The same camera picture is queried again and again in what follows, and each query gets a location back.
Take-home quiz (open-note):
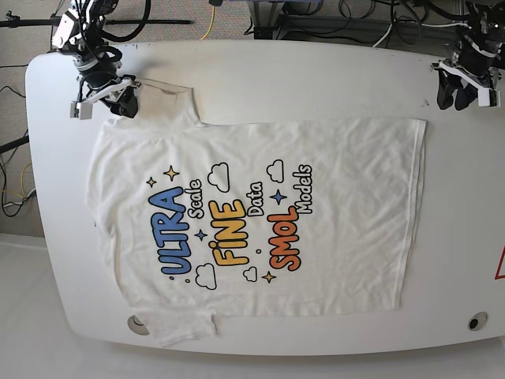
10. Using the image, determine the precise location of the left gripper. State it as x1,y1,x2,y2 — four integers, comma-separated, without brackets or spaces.
430,47,501,111

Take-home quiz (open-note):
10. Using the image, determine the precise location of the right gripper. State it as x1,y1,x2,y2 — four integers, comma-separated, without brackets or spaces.
77,65,140,118

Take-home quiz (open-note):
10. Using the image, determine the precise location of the white printed T-shirt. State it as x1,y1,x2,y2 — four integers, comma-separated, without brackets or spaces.
86,83,428,347

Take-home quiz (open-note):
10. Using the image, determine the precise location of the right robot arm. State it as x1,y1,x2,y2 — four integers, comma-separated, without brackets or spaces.
51,1,140,120

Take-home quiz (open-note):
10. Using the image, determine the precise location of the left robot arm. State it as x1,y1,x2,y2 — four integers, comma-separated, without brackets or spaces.
427,1,504,111

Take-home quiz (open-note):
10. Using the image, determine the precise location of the black tripod stand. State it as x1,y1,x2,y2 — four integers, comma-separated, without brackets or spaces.
1,8,193,43

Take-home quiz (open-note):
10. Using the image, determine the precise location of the red triangle warning sticker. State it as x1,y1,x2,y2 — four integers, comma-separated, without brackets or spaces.
495,248,505,280

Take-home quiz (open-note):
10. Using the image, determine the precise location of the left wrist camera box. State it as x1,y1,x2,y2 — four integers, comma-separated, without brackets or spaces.
477,88,501,107

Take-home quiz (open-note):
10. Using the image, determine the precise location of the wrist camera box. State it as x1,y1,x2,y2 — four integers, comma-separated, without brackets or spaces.
70,101,93,120
477,88,501,107

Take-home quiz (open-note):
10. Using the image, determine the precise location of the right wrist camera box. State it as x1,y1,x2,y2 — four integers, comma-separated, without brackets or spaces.
70,101,93,120

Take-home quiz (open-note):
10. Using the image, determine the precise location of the grey metal frame base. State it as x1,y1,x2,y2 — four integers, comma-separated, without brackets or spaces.
245,1,456,56

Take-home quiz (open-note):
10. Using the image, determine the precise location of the white cable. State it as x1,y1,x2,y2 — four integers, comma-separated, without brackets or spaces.
371,17,398,48

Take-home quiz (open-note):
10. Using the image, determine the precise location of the black floor cables left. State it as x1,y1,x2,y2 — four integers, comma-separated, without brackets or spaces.
0,84,31,217

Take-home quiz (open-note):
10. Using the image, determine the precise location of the yellow cable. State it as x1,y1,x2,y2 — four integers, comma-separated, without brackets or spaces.
199,6,217,40

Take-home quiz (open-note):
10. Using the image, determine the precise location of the left table cable grommet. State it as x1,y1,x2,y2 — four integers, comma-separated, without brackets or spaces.
127,315,149,336

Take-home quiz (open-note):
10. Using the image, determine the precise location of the table cable grommet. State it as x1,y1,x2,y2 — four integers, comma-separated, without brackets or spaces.
127,315,149,336
468,312,489,331

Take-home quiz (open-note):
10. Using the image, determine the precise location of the right table cable grommet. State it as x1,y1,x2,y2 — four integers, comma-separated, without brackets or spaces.
468,312,489,331

